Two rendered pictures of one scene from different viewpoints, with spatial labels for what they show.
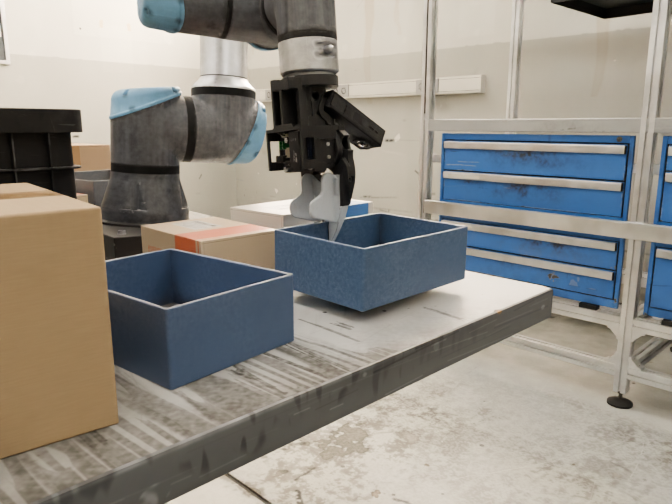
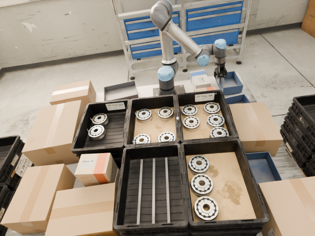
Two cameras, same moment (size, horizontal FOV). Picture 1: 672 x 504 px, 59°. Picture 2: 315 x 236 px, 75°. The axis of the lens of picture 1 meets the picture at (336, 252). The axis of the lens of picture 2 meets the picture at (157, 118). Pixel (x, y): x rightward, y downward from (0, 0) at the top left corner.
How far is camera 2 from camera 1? 1.54 m
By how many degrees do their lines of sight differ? 48
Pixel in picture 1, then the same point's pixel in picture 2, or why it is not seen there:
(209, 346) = not seen: hidden behind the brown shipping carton
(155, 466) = not seen: hidden behind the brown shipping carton
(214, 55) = (171, 55)
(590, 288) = (175, 49)
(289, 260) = (227, 91)
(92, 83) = not seen: outside the picture
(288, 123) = (221, 70)
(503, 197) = (148, 34)
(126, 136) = (170, 83)
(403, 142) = (73, 13)
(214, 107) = (175, 66)
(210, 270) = (228, 99)
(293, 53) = (223, 60)
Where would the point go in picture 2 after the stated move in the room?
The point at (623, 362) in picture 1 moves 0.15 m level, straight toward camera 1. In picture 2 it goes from (185, 62) to (190, 67)
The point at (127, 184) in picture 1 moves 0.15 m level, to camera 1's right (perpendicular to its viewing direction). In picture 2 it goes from (172, 92) to (183, 82)
